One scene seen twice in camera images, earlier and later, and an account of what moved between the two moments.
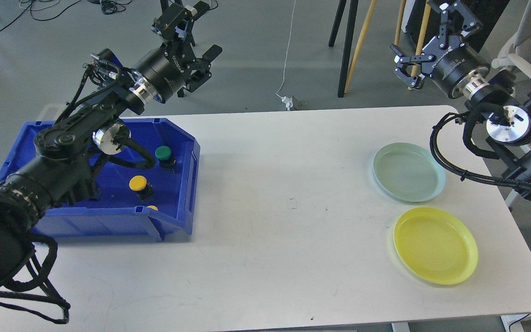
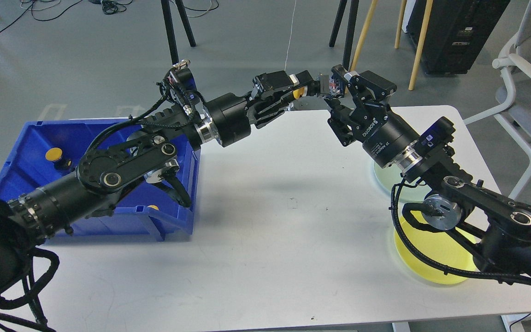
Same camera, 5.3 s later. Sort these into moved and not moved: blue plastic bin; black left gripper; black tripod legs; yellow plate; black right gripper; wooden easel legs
Moved: black left gripper; black right gripper
Not moved: wooden easel legs; yellow plate; blue plastic bin; black tripod legs
